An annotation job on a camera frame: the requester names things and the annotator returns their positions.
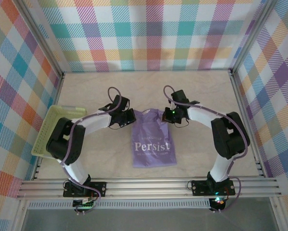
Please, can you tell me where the aluminium table side rail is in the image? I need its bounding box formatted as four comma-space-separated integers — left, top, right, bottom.
229, 69, 267, 179
31, 72, 65, 181

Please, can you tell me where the green plastic basket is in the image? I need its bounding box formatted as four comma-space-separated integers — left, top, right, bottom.
31, 104, 88, 158

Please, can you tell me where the grey slotted cable duct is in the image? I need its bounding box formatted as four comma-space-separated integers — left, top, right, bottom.
28, 199, 211, 210

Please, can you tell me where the aluminium frame leg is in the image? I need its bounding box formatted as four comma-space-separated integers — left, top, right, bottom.
270, 198, 288, 231
13, 199, 30, 231

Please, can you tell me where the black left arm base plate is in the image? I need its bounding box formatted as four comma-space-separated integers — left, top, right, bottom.
63, 181, 108, 198

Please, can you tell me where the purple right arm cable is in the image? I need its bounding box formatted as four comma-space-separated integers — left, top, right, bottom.
163, 85, 250, 214

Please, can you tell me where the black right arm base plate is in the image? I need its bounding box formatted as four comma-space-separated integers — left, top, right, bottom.
191, 180, 236, 196

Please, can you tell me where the aluminium frame post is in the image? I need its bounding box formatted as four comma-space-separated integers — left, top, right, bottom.
15, 0, 65, 81
229, 0, 279, 75

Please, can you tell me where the purple t-shirt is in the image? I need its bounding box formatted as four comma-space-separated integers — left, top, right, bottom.
131, 108, 178, 168

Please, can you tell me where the aluminium mounting rail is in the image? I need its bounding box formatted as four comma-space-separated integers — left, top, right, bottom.
15, 177, 282, 200

